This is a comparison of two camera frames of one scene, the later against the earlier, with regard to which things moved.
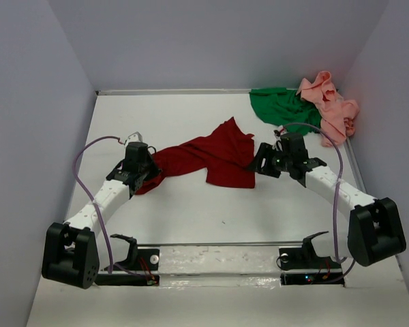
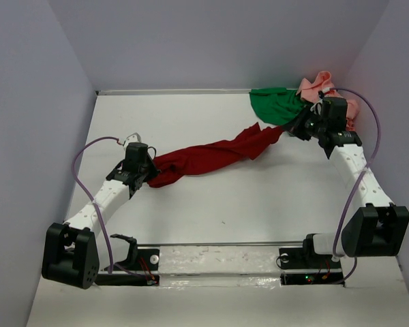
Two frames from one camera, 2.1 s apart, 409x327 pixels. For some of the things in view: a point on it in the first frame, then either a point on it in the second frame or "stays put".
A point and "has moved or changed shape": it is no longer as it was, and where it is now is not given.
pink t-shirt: (338, 114) stays put
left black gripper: (151, 171) stays put
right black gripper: (265, 161) to (300, 123)
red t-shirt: (227, 154) has moved or changed shape
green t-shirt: (281, 106) stays put
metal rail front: (219, 244) stays put
